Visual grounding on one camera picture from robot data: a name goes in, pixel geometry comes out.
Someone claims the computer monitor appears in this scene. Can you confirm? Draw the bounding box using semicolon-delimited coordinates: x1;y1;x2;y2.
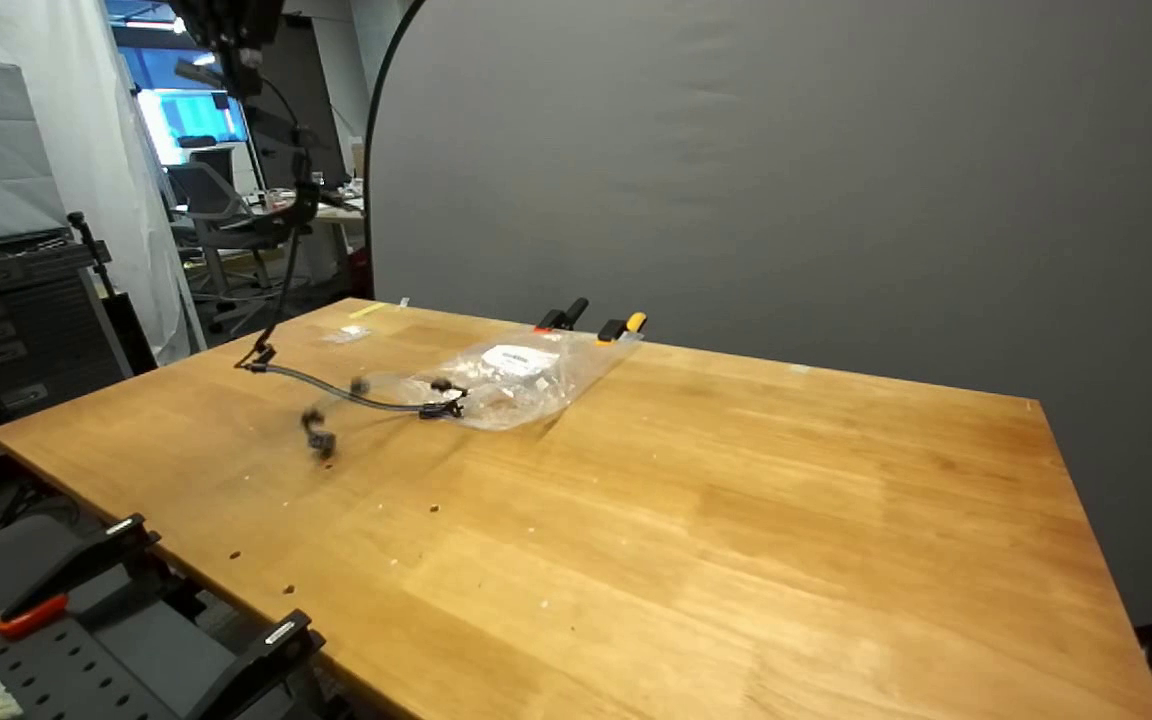
133;83;253;173

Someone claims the grey fabric backdrop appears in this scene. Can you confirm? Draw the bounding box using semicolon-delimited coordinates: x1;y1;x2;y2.
362;0;1152;633

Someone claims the black equipment cabinet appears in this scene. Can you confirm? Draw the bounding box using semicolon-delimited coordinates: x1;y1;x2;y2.
0;223;159;472

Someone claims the long black cable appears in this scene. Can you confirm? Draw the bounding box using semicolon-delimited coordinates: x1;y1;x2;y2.
229;56;474;423

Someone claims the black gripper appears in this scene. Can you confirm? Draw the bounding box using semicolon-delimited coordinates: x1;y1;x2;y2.
174;0;293;97

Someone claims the clear plastic bag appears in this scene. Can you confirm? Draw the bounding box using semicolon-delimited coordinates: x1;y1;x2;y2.
432;328;639;435

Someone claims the black clamp with yellow tip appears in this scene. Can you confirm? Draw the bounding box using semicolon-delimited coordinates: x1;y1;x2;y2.
595;307;654;345

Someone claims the white curtain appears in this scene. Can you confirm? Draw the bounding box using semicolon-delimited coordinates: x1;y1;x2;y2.
0;0;210;372

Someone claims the black perforated side table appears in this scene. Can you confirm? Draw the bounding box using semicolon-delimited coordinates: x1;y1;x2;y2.
0;512;340;720

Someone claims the black office chair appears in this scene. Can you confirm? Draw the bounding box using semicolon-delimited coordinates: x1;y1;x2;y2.
159;155;340;335

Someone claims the short black cable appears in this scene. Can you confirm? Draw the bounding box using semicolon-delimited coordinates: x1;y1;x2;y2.
298;405;346;470

